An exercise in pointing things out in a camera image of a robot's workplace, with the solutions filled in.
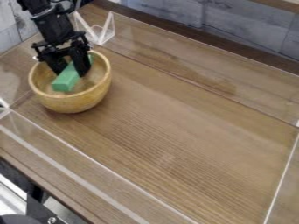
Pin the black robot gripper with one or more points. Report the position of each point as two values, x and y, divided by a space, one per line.
62 40

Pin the green rectangular block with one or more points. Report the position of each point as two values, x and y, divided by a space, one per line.
67 79

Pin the wooden bowl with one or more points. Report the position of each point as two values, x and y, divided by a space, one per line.
87 93

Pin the clear acrylic corner bracket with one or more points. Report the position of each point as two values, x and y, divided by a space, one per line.
98 34

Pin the clear acrylic barrier wall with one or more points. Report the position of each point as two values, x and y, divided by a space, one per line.
191 144

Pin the black metal bracket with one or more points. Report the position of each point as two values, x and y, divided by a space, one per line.
38 211

